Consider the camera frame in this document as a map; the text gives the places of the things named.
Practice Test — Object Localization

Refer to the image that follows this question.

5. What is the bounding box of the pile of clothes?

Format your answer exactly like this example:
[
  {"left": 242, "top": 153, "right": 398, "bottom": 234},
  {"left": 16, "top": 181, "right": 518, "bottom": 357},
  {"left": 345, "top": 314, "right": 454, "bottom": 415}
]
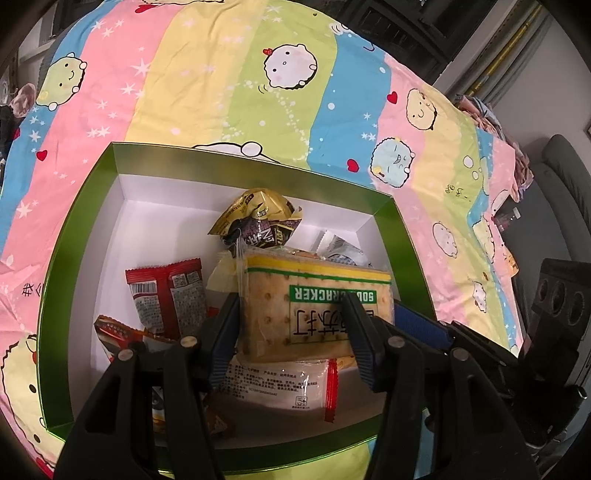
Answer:
[{"left": 455, "top": 92, "right": 534, "bottom": 201}]

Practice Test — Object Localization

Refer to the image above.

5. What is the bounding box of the white orange-edged snack packet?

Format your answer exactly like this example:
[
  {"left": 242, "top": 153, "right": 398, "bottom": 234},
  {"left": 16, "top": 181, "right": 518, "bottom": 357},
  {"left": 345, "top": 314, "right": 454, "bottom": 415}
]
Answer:
[{"left": 222, "top": 357, "right": 340, "bottom": 423}]

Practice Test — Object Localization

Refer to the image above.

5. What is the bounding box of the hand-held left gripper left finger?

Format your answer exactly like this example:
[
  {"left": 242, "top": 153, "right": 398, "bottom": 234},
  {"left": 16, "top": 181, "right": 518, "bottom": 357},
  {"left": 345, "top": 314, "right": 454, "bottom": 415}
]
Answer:
[{"left": 55, "top": 293, "right": 241, "bottom": 480}]

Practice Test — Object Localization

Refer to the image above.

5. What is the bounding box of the striped cartoon printed blanket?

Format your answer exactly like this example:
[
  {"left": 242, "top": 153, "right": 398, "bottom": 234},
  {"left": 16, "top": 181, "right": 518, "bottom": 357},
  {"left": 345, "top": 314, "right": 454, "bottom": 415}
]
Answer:
[{"left": 0, "top": 0, "right": 532, "bottom": 480}]

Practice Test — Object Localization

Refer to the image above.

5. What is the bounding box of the yellow pipe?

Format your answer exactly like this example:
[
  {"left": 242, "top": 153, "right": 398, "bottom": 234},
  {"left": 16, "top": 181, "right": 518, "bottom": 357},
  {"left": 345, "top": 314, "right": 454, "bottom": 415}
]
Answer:
[{"left": 471, "top": 4, "right": 550, "bottom": 93}]

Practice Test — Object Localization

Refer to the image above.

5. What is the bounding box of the pink cloth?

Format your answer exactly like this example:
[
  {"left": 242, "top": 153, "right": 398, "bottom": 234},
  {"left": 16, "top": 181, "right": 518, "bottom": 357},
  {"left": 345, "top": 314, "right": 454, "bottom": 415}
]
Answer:
[{"left": 9, "top": 83, "right": 38, "bottom": 118}]

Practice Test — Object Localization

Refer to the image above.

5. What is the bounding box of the dark red snack packet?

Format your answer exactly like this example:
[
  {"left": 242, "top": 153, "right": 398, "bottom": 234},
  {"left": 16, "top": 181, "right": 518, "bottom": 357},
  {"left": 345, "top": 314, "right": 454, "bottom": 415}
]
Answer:
[{"left": 93, "top": 315, "right": 181, "bottom": 365}]

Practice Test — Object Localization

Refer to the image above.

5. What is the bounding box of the white silver snack packet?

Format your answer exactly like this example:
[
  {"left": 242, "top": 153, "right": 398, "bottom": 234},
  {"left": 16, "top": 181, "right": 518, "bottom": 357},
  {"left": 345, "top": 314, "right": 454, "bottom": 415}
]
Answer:
[{"left": 316, "top": 229, "right": 368, "bottom": 266}]

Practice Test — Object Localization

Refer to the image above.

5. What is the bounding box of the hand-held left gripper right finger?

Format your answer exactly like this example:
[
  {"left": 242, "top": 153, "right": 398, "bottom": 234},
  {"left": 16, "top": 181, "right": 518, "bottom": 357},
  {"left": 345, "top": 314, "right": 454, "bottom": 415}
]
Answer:
[{"left": 339, "top": 293, "right": 539, "bottom": 480}]

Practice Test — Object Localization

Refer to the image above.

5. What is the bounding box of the small orange packet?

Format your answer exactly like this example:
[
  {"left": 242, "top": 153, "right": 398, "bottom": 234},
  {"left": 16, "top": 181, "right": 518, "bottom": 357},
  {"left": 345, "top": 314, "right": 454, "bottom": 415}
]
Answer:
[{"left": 501, "top": 247, "right": 520, "bottom": 278}]

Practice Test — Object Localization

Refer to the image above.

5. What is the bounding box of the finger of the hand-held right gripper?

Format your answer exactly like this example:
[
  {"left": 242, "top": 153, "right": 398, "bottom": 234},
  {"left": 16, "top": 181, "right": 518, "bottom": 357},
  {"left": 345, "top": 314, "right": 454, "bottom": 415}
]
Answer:
[{"left": 388, "top": 302, "right": 520, "bottom": 398}]

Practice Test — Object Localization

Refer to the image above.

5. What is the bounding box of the soda cracker packet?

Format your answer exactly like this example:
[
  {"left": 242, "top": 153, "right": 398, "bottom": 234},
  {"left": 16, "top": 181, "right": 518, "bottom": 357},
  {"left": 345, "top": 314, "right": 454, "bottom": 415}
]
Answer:
[{"left": 235, "top": 247, "right": 395, "bottom": 363}]

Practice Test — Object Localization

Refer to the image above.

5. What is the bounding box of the green cardboard box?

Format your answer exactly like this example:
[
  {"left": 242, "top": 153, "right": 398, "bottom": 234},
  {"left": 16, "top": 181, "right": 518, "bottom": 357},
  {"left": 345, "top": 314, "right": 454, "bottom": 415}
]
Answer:
[{"left": 36, "top": 142, "right": 437, "bottom": 474}]

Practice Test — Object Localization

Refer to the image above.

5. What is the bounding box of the gold and dark snack packet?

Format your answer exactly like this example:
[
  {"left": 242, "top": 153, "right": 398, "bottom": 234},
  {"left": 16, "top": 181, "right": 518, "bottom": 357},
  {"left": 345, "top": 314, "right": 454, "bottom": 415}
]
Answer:
[{"left": 208, "top": 188, "right": 303, "bottom": 250}]

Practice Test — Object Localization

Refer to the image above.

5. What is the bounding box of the grey chair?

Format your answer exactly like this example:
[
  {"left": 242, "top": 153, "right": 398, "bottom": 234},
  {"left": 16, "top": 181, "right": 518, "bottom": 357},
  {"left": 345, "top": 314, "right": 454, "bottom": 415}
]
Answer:
[{"left": 499, "top": 134, "right": 591, "bottom": 278}]

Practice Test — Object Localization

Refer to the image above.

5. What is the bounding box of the pale yellow snack packet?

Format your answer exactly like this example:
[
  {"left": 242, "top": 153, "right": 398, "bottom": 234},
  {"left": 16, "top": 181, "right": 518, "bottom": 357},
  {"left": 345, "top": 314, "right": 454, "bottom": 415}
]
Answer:
[{"left": 205, "top": 251, "right": 245, "bottom": 294}]

